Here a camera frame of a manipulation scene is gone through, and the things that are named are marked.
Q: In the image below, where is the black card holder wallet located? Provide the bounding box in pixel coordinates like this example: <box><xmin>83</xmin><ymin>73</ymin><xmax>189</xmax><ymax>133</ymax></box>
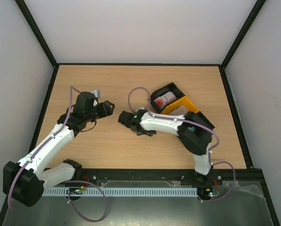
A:
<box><xmin>130</xmin><ymin>124</ymin><xmax>157</xmax><ymax>137</ymax></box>

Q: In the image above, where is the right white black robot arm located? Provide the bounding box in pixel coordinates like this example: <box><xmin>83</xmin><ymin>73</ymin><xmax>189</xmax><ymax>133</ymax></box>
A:
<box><xmin>118</xmin><ymin>109</ymin><xmax>220</xmax><ymax>185</ymax></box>

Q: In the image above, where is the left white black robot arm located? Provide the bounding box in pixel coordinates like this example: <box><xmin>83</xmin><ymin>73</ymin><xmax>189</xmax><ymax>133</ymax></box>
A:
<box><xmin>3</xmin><ymin>90</ymin><xmax>115</xmax><ymax>208</ymax></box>

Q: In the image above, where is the red striped card in tray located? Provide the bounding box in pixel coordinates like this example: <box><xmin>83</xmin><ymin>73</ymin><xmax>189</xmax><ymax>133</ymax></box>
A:
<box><xmin>154</xmin><ymin>91</ymin><xmax>177</xmax><ymax>109</ymax></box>

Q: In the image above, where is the teal card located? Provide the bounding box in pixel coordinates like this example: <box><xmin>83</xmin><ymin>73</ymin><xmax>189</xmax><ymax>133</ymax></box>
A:
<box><xmin>188</xmin><ymin>126</ymin><xmax>195</xmax><ymax>132</ymax></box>

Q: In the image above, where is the black tray left compartment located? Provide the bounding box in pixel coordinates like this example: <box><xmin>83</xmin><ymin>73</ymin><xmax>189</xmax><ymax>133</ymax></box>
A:
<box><xmin>150</xmin><ymin>82</ymin><xmax>185</xmax><ymax>113</ymax></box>

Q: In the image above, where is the black tray compartment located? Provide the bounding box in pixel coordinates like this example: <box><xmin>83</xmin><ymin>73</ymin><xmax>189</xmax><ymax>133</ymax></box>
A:
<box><xmin>196</xmin><ymin>111</ymin><xmax>215</xmax><ymax>130</ymax></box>
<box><xmin>150</xmin><ymin>82</ymin><xmax>185</xmax><ymax>113</ymax></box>

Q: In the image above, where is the yellow tray middle compartment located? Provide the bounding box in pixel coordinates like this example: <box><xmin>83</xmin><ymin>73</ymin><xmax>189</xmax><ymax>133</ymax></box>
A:
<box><xmin>161</xmin><ymin>96</ymin><xmax>200</xmax><ymax>115</ymax></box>

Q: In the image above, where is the black tray right compartment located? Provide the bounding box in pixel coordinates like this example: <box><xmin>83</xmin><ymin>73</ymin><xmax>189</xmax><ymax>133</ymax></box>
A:
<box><xmin>196</xmin><ymin>111</ymin><xmax>215</xmax><ymax>130</ymax></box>

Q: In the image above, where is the left controller board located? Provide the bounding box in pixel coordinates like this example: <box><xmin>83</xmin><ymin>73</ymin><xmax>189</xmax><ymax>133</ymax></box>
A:
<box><xmin>65</xmin><ymin>186</ymin><xmax>87</xmax><ymax>201</ymax></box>

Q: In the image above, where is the controller board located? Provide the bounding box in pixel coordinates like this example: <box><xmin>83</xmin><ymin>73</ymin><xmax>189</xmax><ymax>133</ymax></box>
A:
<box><xmin>197</xmin><ymin>185</ymin><xmax>220</xmax><ymax>201</ymax></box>
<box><xmin>65</xmin><ymin>186</ymin><xmax>87</xmax><ymax>201</ymax></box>

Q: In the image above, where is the right controller board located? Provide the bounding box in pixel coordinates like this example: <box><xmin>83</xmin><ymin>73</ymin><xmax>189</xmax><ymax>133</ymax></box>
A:
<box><xmin>197</xmin><ymin>185</ymin><xmax>220</xmax><ymax>201</ymax></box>

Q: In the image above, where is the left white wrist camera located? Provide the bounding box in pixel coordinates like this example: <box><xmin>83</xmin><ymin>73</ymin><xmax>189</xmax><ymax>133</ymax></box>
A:
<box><xmin>91</xmin><ymin>89</ymin><xmax>101</xmax><ymax>99</ymax></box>

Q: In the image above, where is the black frame post left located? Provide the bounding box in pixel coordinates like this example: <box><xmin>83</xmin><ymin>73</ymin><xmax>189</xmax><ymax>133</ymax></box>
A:
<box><xmin>15</xmin><ymin>0</ymin><xmax>58</xmax><ymax>68</ymax></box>

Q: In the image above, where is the black frame post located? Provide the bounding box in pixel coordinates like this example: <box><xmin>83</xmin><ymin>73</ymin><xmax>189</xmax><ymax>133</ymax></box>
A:
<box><xmin>15</xmin><ymin>0</ymin><xmax>58</xmax><ymax>68</ymax></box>
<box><xmin>221</xmin><ymin>0</ymin><xmax>266</xmax><ymax>69</ymax></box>

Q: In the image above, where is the light blue slotted cable duct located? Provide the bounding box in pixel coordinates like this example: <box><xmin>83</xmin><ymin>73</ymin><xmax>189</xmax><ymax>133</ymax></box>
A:
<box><xmin>43</xmin><ymin>187</ymin><xmax>198</xmax><ymax>197</ymax></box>

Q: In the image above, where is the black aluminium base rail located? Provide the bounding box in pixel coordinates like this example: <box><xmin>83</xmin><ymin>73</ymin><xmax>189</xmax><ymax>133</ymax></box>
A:
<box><xmin>60</xmin><ymin>167</ymin><xmax>265</xmax><ymax>186</ymax></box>

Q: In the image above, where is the black frame post right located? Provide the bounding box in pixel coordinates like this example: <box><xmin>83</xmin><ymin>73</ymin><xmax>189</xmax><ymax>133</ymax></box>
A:
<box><xmin>221</xmin><ymin>0</ymin><xmax>266</xmax><ymax>69</ymax></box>

